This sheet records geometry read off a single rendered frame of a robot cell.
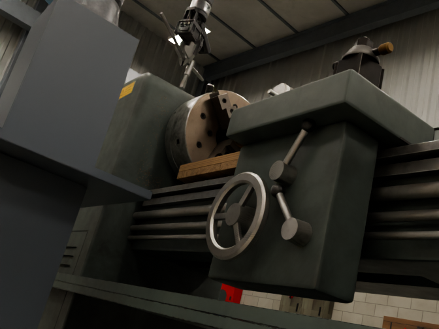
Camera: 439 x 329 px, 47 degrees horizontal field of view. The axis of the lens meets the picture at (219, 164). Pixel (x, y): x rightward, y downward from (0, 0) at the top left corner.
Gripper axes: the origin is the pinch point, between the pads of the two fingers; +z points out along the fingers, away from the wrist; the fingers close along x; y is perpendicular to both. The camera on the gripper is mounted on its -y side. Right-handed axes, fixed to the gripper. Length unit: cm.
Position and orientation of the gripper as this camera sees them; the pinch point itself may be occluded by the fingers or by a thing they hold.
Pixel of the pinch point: (184, 64)
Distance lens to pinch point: 182.4
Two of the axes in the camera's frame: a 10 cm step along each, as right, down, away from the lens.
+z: -2.8, 9.1, -3.2
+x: 8.6, 0.9, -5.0
